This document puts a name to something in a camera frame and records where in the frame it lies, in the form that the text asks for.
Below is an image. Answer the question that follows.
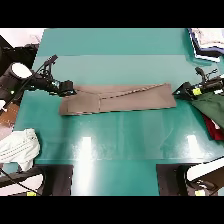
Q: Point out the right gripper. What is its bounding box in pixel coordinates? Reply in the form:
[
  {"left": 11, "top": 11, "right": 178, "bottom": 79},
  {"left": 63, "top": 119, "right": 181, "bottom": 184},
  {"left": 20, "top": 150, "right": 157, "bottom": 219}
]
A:
[{"left": 172, "top": 81, "right": 202, "bottom": 101}]

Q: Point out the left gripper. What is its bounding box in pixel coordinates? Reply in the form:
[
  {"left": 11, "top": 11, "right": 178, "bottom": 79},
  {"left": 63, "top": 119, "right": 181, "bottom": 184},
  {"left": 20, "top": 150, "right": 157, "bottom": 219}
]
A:
[{"left": 58, "top": 79, "right": 78, "bottom": 98}]

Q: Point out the brown garment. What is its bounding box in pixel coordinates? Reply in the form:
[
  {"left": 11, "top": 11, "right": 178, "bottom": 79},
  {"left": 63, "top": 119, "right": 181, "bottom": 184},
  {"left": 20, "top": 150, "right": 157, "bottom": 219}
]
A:
[{"left": 58, "top": 82, "right": 178, "bottom": 117}]

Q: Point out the green garment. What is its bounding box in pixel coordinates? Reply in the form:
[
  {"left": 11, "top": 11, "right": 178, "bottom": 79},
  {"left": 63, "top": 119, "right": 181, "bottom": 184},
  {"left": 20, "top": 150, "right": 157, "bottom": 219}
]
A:
[{"left": 191, "top": 91, "right": 224, "bottom": 132}]

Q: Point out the dark blue folded garment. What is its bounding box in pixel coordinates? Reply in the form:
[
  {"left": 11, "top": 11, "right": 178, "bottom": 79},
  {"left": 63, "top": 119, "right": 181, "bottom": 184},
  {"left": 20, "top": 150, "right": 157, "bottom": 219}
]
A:
[{"left": 187, "top": 27, "right": 224, "bottom": 60}]

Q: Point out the red garment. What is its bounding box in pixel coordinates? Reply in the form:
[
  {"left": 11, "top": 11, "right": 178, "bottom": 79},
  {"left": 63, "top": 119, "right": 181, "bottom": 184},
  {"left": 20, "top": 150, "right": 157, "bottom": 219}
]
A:
[{"left": 201, "top": 113, "right": 224, "bottom": 142}]

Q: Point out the pale folded garment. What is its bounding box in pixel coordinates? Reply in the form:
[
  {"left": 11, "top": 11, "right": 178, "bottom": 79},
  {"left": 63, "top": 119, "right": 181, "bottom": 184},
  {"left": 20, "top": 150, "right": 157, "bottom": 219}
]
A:
[{"left": 191, "top": 27, "right": 224, "bottom": 50}]

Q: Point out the white garment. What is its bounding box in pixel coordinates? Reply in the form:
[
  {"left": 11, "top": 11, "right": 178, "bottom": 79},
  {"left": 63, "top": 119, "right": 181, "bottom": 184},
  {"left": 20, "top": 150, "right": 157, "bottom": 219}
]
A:
[{"left": 0, "top": 128, "right": 42, "bottom": 173}]

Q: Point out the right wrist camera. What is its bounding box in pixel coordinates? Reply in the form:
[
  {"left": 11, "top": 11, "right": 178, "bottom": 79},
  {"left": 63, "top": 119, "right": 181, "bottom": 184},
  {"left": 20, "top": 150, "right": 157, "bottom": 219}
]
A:
[{"left": 194, "top": 66, "right": 220, "bottom": 84}]

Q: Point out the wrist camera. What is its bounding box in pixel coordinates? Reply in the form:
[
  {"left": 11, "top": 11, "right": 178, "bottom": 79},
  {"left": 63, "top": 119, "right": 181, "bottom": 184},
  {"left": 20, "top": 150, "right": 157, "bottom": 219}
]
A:
[
  {"left": 40, "top": 54, "right": 59, "bottom": 73},
  {"left": 194, "top": 66, "right": 220, "bottom": 84}
]

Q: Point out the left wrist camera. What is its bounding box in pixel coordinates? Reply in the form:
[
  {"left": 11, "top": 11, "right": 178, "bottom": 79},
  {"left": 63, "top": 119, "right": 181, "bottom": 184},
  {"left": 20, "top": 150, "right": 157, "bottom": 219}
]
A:
[{"left": 40, "top": 54, "right": 59, "bottom": 73}]

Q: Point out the black cable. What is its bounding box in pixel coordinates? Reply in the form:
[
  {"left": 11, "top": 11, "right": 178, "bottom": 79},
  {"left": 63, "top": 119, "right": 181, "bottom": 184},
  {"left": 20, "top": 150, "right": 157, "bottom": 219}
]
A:
[{"left": 0, "top": 167, "right": 42, "bottom": 197}]

